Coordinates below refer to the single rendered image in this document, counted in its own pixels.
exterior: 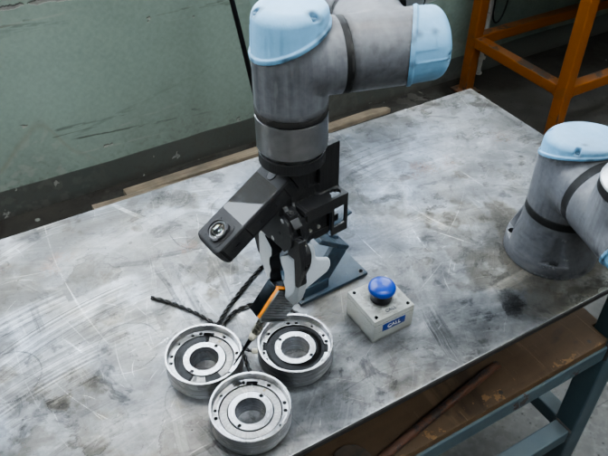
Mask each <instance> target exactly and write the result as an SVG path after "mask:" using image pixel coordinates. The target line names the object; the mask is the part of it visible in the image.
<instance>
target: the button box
mask: <svg viewBox="0 0 608 456"><path fill-rule="evenodd" d="M368 284H369V283H367V284H365V285H363V286H361V287H358V288H356V289H354V290H351V291H349V292H348V293H347V314H348V315H349V317H351V318H352V319H353V320H354V321H355V323H356V324H357V325H358V326H359V327H360V329H361V330H362V331H363V332H364V333H365V335H366V336H367V337H368V338H369V339H370V341H371V342H372V343H375V342H376V341H378V340H380V339H382V338H384V337H387V336H390V335H392V334H393V333H395V332H397V331H399V330H401V329H403V328H406V327H408V326H411V324H412V318H413V308H414V304H413V303H412V302H411V301H410V300H409V299H408V298H407V297H406V296H405V295H404V294H403V293H402V292H401V290H400V289H399V288H398V287H397V286H396V285H395V286H396V291H395V294H394V295H393V297H391V298H389V299H378V298H375V297H374V296H372V295H371V294H370V293H369V291H368Z"/></svg>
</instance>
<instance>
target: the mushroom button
mask: <svg viewBox="0 0 608 456"><path fill-rule="evenodd" d="M368 291H369V293H370V294H371V295H372V296H374V297H375V298H378V299H389V298H391V297H393V295H394V294H395V291H396V286H395V284H394V282H393V281H392V280H391V279H389V278H387V277H384V276H378V277H375V278H373V279H371V280H370V282H369V284H368Z"/></svg>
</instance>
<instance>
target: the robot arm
mask: <svg viewBox="0 0 608 456"><path fill-rule="evenodd" d="M433 1H435V0H259V1H258V2H257V3H256V4H255V5H254V7H253V8H252V10H251V14H250V46H249V50H248V53H249V58H250V60H251V67H252V94H253V107H254V119H255V133H256V147H257V148H258V154H259V162H260V164H261V166H260V167H259V169H258V170H257V171H256V172H255V173H254V174H253V175H252V176H251V177H250V178H249V179H248V180H247V181H246V182H245V183H244V184H243V185H242V186H241V187H240V188H239V190H238V191H237V192H236V193H235V194H234V195H233V196H232V197H231V198H230V199H229V200H228V201H227V202H226V203H225V204H224V205H223V206H222V207H221V208H220V209H219V210H218V212H217V213H216V214H215V215H214V216H213V217H212V218H211V219H210V220H209V221H208V222H207V223H206V224H205V225H204V226H203V227H202V228H201V229H200V230H199V232H198V236H199V238H200V240H201V241H202V242H203V243H204V245H205V246H206V247H207V248H208V249H209V250H210V251H211V252H212V253H213V254H214V255H216V256H217V257H218V258H219V259H220V260H222V261H225V262H231V261H232V260H233V259H234V258H235V257H236V256H237V255H238V254H239V253H240V252H241V251H242V250H243V249H244V248H245V247H246V245H247V244H248V243H249V242H250V241H251V240H252V239H253V238H255V241H256V245H257V250H258V252H259V253H260V256H261V262H262V265H263V268H264V270H265V272H266V274H267V277H268V279H272V280H282V277H281V274H280V267H281V265H282V268H283V270H284V274H285V278H284V281H283V282H284V286H285V293H284V296H285V298H286V299H287V300H288V301H289V302H290V303H291V304H292V305H296V304H297V303H299V302H300V301H301V300H302V298H303V296H304V293H305V290H306V288H307V287H308V286H310V285H311V284H312V283H313V282H314V281H316V280H317V279H318V278H320V277H321V276H322V275H323V274H324V273H326V272H327V271H328V269H329V266H330V260H329V258H328V257H316V256H315V249H314V246H313V245H312V244H310V243H307V242H308V241H310V240H312V239H317V238H318V237H320V236H322V235H324V234H326V233H328V231H330V235H331V236H332V235H334V234H336V233H339V232H341V231H343V230H345V229H346V228H347V207H348V191H346V190H345V189H343V188H342V187H341V186H339V184H338V179H339V148H340V140H338V139H337V138H334V137H330V136H329V135H328V96H329V95H336V94H343V93H351V92H358V91H364V90H377V89H383V88H391V87H397V86H404V85H406V87H410V86H411V85H412V84H415V83H420V82H425V81H434V80H437V79H439V78H440V77H441V76H442V75H443V74H444V73H445V72H446V70H447V68H448V66H449V64H450V60H451V50H452V38H451V28H450V24H449V21H448V18H447V16H446V14H445V13H444V12H443V10H442V9H441V8H440V7H439V6H437V5H427V4H429V3H430V2H433ZM537 152H538V156H537V161H536V165H535V168H534V172H533V175H532V178H531V182H530V185H529V188H528V191H527V198H526V201H525V203H524V204H523V205H522V206H521V208H520V209H519V210H518V212H517V213H516V214H515V216H514V217H513V218H512V219H511V221H510V222H509V224H508V226H507V229H506V232H505V235H504V240H503V244H504V248H505V251H506V253H507V255H508V256H509V258H510V259H511V260H512V261H513V262H515V263H516V264H517V265H518V266H519V267H520V268H522V269H523V270H525V271H528V272H530V273H532V274H534V275H537V276H539V277H542V278H546V279H550V280H574V279H578V278H580V277H583V276H584V275H586V274H587V273H589V272H590V271H591V270H592V269H593V267H594V265H595V263H596V261H597V258H598V259H599V262H600V263H601V264H602V265H603V266H605V267H606V268H607V269H608V127H607V126H605V125H601V124H597V123H592V122H583V121H572V122H565V123H561V124H558V125H555V126H553V127H552V128H551V129H549V130H548V131H547V133H546V134H545V135H544V138H543V141H542V144H541V147H539V148H538V151H537ZM332 192H334V193H335V192H339V193H340V194H339V195H336V196H334V197H331V196H332V195H331V194H330V193H332ZM341 205H344V218H343V221H342V222H340V223H337V224H335V225H334V222H335V221H336V220H338V213H336V212H335V209H336V208H338V207H339V206H341Z"/></svg>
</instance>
